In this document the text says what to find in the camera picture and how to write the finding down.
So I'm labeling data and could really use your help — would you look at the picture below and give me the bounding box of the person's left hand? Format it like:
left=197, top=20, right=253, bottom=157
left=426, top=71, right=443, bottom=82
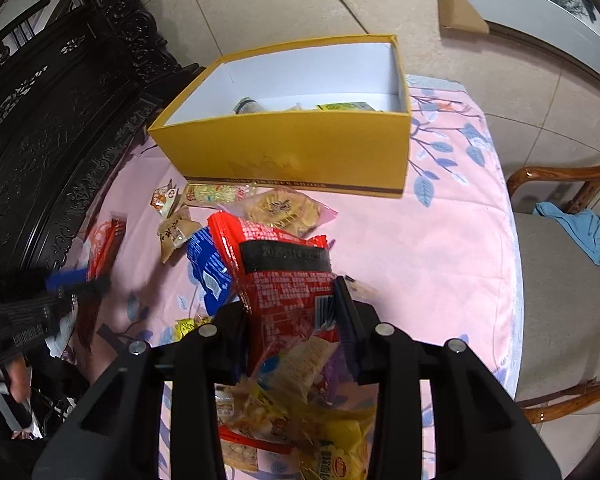
left=0, top=354, right=31, bottom=403

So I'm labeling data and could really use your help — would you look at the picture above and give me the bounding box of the yellow corn bar packet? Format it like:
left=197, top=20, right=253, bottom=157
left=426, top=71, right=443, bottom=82
left=182, top=182, right=256, bottom=208

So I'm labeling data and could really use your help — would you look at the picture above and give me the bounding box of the green melon seed packet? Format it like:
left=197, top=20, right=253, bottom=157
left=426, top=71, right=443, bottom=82
left=316, top=102, right=375, bottom=112

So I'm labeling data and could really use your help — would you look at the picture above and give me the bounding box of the yellow-green stick packet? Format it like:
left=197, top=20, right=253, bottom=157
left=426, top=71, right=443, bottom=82
left=174, top=315, right=212, bottom=341

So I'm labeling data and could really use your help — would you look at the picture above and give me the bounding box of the yellow cardboard shoe box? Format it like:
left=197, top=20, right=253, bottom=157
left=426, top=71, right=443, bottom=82
left=149, top=35, right=412, bottom=197

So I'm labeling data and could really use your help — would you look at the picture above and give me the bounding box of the small red white packet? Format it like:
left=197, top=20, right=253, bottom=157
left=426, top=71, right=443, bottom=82
left=149, top=179, right=178, bottom=219

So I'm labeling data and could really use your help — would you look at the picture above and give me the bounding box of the wooden armchair grey cushion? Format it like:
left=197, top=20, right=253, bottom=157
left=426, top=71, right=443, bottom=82
left=505, top=158, right=600, bottom=426

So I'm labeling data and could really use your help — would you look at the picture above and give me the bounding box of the red stick bar packet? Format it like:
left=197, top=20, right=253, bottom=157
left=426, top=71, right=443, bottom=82
left=87, top=216, right=126, bottom=280

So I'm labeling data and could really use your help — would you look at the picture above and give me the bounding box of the dark carved wooden cabinet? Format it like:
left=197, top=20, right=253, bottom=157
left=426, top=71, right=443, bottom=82
left=0, top=0, right=201, bottom=271

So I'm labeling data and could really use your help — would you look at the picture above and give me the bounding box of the rice cracker packet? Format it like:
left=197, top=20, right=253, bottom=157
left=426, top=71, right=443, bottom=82
left=257, top=336, right=339, bottom=402

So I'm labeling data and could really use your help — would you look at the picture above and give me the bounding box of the red snack packet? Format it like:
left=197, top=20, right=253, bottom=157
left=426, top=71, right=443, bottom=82
left=208, top=211, right=335, bottom=372

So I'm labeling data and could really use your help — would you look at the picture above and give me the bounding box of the red-base ball snack packet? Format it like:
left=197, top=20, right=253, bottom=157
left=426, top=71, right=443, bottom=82
left=214, top=380, right=299, bottom=479

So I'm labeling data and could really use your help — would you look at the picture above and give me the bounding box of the small brown kraft packet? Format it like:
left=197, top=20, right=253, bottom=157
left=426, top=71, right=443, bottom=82
left=157, top=206, right=201, bottom=263

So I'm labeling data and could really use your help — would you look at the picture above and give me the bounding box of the pink cracker packet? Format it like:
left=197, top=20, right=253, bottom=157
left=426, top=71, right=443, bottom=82
left=221, top=188, right=338, bottom=237

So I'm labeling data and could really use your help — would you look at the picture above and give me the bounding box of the cardboard frame corner protector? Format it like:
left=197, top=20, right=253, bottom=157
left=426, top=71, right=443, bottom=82
left=438, top=0, right=490, bottom=35

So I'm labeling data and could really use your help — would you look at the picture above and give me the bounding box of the dark long sausage packet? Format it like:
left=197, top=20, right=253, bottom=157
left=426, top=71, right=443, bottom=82
left=233, top=96, right=265, bottom=115

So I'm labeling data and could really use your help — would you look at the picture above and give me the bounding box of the blue snack packet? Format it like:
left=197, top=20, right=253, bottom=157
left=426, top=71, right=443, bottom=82
left=186, top=226, right=234, bottom=316

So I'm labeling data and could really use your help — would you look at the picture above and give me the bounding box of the yellow soft bread packet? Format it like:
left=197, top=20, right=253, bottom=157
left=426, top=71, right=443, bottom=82
left=298, top=408, right=376, bottom=479

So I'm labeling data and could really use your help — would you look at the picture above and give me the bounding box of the blue cloth on chair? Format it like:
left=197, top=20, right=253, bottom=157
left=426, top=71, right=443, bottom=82
left=532, top=202, right=600, bottom=266

